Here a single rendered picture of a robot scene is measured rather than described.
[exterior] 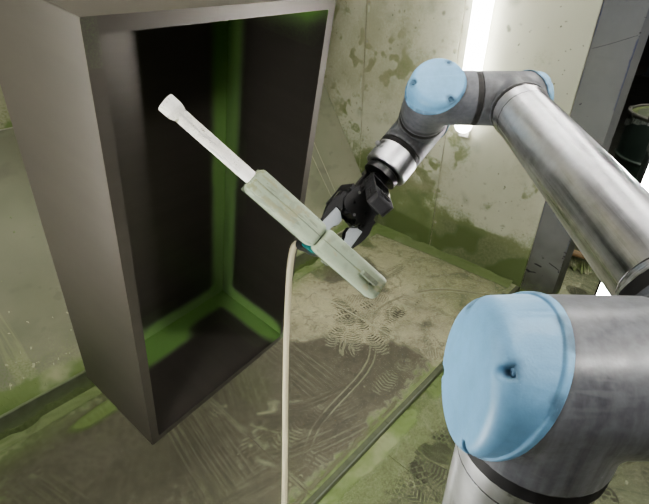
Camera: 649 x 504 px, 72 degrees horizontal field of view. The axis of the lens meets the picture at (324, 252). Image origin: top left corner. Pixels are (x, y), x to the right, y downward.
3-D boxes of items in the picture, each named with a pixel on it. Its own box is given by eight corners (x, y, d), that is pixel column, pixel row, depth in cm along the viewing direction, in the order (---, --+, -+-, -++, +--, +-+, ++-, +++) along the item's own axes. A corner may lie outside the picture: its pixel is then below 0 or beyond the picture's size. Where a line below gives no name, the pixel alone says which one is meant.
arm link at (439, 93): (479, 53, 73) (458, 94, 85) (408, 52, 73) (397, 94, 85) (482, 106, 71) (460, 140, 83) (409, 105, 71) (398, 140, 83)
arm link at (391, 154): (424, 169, 86) (390, 132, 83) (408, 188, 85) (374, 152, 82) (401, 172, 94) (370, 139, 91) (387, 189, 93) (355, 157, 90)
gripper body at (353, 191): (348, 230, 92) (384, 186, 94) (365, 232, 84) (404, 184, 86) (322, 205, 90) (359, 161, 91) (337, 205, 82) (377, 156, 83)
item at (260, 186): (347, 269, 103) (395, 282, 81) (334, 285, 102) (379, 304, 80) (172, 116, 88) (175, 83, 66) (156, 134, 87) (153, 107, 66)
